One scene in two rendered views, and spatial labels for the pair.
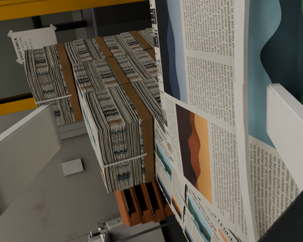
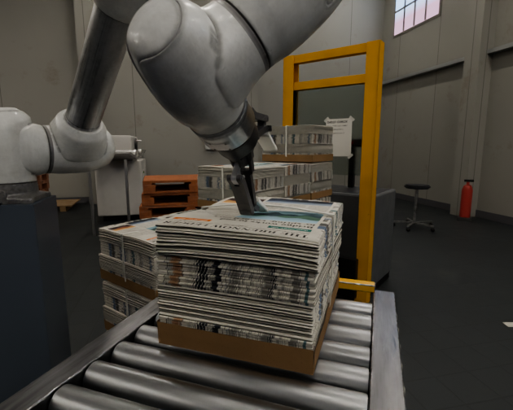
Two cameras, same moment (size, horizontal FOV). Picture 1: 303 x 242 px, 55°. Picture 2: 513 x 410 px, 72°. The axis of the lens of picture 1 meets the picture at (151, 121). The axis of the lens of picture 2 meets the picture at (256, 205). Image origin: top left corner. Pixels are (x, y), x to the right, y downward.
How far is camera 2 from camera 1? 0.56 m
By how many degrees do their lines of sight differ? 7
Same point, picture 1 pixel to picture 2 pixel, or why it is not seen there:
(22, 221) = not seen: hidden behind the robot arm
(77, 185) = (190, 138)
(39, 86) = (299, 132)
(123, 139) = not seen: hidden behind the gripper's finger
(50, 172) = not seen: hidden behind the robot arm
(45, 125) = (271, 148)
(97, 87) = (287, 179)
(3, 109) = (287, 93)
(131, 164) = (217, 189)
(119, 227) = (137, 171)
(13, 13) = (366, 125)
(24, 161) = (264, 141)
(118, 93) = (277, 194)
